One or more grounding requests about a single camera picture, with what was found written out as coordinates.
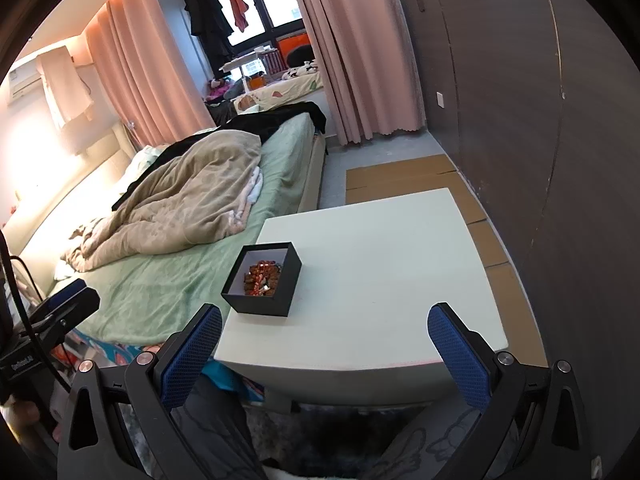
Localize flattened cardboard sheets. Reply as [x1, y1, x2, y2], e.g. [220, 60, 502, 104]
[345, 154, 548, 368]

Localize bed with green sheet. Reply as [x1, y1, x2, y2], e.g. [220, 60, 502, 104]
[0, 112, 328, 356]

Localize printed bedsheet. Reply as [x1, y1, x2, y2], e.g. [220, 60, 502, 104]
[60, 330, 166, 376]

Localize person's left hand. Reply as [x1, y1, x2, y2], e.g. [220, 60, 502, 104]
[0, 399, 42, 428]

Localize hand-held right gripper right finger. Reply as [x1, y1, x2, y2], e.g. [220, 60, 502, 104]
[426, 302, 594, 480]

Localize black cable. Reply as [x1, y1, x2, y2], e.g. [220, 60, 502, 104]
[0, 232, 73, 393]

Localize white low table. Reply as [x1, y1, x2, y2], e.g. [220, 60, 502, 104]
[214, 187, 510, 406]

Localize small white folding table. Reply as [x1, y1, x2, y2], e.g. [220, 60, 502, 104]
[220, 47, 286, 96]

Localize brown bead bracelet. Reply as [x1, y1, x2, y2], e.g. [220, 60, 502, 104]
[243, 259, 282, 297]

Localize bed with printed quilt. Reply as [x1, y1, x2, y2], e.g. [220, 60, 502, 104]
[232, 60, 323, 111]

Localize black garment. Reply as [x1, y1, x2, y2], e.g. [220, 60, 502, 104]
[111, 101, 327, 211]

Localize orange cloth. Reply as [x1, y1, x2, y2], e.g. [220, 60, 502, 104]
[277, 35, 306, 58]

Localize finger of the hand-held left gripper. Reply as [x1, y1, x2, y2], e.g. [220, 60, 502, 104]
[25, 287, 102, 346]
[27, 277, 87, 318]

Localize white fleece cloth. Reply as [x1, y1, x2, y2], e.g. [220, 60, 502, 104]
[227, 166, 265, 226]

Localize dark shaggy rug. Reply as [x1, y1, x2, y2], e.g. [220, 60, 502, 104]
[240, 400, 481, 480]

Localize white air conditioner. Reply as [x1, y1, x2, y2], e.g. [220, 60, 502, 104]
[5, 60, 46, 98]

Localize black jewelry box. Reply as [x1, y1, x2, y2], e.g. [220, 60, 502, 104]
[221, 242, 303, 317]

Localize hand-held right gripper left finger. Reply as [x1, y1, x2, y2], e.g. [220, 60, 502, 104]
[56, 303, 224, 480]

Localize black hanging coat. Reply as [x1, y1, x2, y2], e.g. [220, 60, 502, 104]
[182, 0, 236, 63]

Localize pink curtain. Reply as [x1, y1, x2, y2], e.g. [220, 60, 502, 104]
[82, 0, 218, 148]
[285, 0, 427, 147]

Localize beige blanket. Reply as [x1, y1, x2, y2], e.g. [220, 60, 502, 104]
[61, 130, 263, 273]

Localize teal cloth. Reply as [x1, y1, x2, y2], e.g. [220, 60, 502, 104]
[202, 360, 263, 403]

